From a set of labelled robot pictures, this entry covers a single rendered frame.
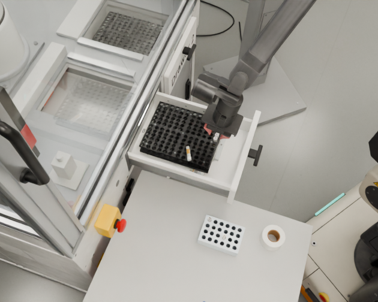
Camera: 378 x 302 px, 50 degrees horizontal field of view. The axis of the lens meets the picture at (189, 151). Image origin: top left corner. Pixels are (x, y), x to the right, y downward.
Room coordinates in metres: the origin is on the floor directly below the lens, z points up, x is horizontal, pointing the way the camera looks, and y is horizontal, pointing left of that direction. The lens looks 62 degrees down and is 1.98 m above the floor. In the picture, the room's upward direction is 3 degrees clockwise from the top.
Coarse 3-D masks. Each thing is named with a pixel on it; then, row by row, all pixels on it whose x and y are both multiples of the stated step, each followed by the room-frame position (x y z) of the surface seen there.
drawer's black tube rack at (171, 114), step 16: (160, 112) 0.72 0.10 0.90; (176, 112) 0.74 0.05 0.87; (192, 112) 0.72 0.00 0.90; (160, 128) 0.66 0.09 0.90; (176, 128) 0.68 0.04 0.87; (192, 128) 0.66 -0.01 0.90; (144, 144) 0.61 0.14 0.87; (160, 144) 0.60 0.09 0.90; (176, 144) 0.60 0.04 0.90; (192, 144) 0.60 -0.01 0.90; (208, 144) 0.62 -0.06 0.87; (176, 160) 0.57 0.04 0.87; (192, 160) 0.55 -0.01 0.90
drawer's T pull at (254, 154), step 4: (260, 148) 0.60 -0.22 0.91; (248, 152) 0.58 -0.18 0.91; (252, 152) 0.58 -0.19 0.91; (256, 152) 0.58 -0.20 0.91; (260, 152) 0.58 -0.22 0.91; (248, 156) 0.57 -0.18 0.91; (252, 156) 0.57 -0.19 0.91; (256, 156) 0.57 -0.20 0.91; (256, 160) 0.55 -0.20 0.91; (256, 164) 0.54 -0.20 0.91
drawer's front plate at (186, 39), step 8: (192, 24) 1.08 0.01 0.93; (184, 32) 1.04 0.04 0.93; (192, 32) 1.07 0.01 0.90; (184, 40) 1.00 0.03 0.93; (192, 40) 1.07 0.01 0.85; (176, 48) 0.96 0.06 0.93; (176, 56) 0.93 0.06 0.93; (184, 56) 0.99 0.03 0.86; (176, 64) 0.91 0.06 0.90; (168, 72) 0.86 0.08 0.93; (168, 80) 0.84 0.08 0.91; (168, 88) 0.84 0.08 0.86
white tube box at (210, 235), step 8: (208, 216) 0.41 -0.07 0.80; (208, 224) 0.39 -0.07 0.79; (216, 224) 0.39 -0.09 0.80; (224, 224) 0.39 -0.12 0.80; (232, 224) 0.39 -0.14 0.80; (200, 232) 0.36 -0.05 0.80; (208, 232) 0.36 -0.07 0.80; (216, 232) 0.36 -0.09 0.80; (224, 232) 0.37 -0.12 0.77; (232, 232) 0.37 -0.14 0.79; (240, 232) 0.37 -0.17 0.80; (200, 240) 0.34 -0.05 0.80; (208, 240) 0.35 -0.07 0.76; (216, 240) 0.34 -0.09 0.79; (224, 240) 0.34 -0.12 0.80; (232, 240) 0.34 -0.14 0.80; (240, 240) 0.34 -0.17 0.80; (216, 248) 0.32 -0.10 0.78; (224, 248) 0.32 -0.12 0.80; (232, 248) 0.33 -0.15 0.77
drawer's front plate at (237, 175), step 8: (256, 112) 0.72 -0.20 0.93; (256, 120) 0.68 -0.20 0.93; (248, 136) 0.63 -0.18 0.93; (248, 144) 0.60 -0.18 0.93; (240, 160) 0.54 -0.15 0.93; (240, 168) 0.52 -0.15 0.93; (240, 176) 0.49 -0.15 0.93; (232, 184) 0.47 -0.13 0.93; (232, 192) 0.45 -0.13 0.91; (232, 200) 0.45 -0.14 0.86
